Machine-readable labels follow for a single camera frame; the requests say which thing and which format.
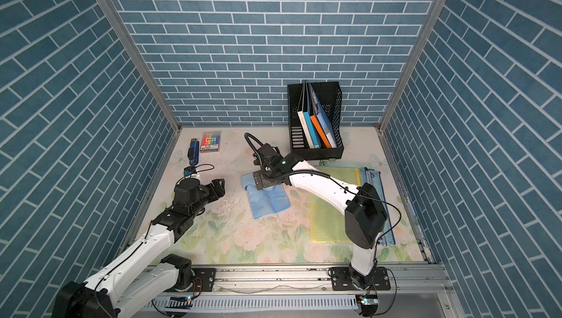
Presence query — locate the light blue cleaning cloth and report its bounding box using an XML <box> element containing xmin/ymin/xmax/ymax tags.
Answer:
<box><xmin>241</xmin><ymin>174</ymin><xmax>290</xmax><ymax>219</ymax></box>

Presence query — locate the yellow mesh document bag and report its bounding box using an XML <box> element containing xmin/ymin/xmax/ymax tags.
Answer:
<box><xmin>308</xmin><ymin>166</ymin><xmax>361</xmax><ymax>244</ymax></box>

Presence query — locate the blue mesh document bag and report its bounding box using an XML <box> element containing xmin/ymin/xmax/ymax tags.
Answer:
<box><xmin>359</xmin><ymin>167</ymin><xmax>374</xmax><ymax>185</ymax></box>

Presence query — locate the light blue document bag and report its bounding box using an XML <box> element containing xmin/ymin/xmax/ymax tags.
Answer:
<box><xmin>368</xmin><ymin>169</ymin><xmax>396</xmax><ymax>246</ymax></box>

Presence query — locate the green mesh document bag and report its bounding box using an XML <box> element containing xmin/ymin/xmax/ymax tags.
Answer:
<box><xmin>318</xmin><ymin>159</ymin><xmax>373</xmax><ymax>169</ymax></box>

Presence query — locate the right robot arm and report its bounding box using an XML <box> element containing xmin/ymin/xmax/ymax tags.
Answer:
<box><xmin>249</xmin><ymin>142</ymin><xmax>389</xmax><ymax>280</ymax></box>

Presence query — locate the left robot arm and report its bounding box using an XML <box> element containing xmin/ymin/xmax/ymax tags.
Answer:
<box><xmin>52</xmin><ymin>178</ymin><xmax>225</xmax><ymax>317</ymax></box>

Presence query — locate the blue black stapler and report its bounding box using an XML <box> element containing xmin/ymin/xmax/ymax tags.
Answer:
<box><xmin>187</xmin><ymin>138</ymin><xmax>200</xmax><ymax>166</ymax></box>

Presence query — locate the box of coloured markers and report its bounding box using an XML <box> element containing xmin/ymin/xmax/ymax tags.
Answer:
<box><xmin>200</xmin><ymin>131</ymin><xmax>222</xmax><ymax>153</ymax></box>

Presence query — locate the orange book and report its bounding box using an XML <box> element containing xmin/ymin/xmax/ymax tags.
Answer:
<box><xmin>310</xmin><ymin>115</ymin><xmax>332</xmax><ymax>148</ymax></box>

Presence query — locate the white book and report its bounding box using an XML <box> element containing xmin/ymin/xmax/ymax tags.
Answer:
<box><xmin>297</xmin><ymin>111</ymin><xmax>315</xmax><ymax>148</ymax></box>

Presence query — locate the teal book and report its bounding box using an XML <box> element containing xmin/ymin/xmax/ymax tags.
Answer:
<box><xmin>304</xmin><ymin>112</ymin><xmax>321</xmax><ymax>148</ymax></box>

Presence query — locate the blue folder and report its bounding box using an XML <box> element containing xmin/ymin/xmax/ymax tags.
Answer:
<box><xmin>308</xmin><ymin>83</ymin><xmax>337</xmax><ymax>148</ymax></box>

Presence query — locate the black mesh file holder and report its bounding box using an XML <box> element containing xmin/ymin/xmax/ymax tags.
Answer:
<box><xmin>288</xmin><ymin>82</ymin><xmax>344</xmax><ymax>160</ymax></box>

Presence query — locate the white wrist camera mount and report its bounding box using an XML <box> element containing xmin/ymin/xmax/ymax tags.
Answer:
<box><xmin>183</xmin><ymin>165</ymin><xmax>199</xmax><ymax>178</ymax></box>

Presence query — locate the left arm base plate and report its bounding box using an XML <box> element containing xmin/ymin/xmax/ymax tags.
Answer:
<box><xmin>165</xmin><ymin>267</ymin><xmax>217</xmax><ymax>294</ymax></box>

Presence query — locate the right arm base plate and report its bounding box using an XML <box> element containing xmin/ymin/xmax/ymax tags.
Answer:
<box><xmin>327</xmin><ymin>265</ymin><xmax>391</xmax><ymax>291</ymax></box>

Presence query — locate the aluminium front rail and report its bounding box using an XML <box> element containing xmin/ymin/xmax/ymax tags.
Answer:
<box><xmin>133</xmin><ymin>265</ymin><xmax>462</xmax><ymax>317</ymax></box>

